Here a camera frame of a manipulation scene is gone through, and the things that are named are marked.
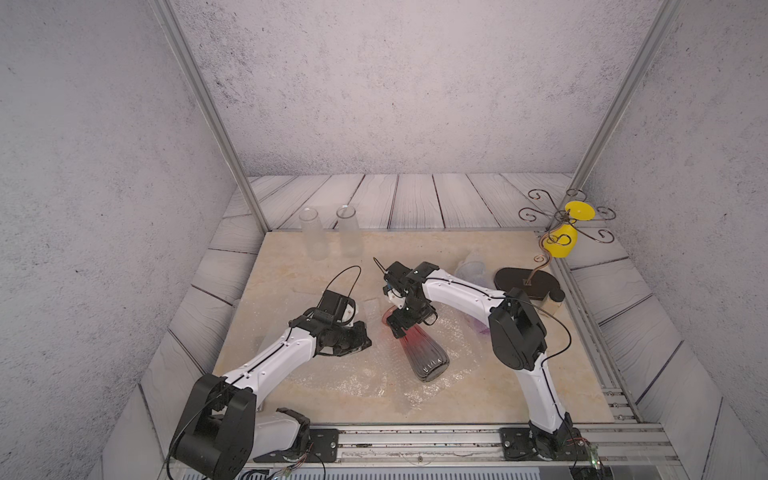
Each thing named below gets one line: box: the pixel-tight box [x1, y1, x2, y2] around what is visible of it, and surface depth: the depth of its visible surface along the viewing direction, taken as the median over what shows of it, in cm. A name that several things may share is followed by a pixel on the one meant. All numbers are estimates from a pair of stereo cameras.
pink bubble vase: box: [382, 305, 450, 382], surface depth 81 cm
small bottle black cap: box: [538, 288, 565, 318], surface depth 92 cm
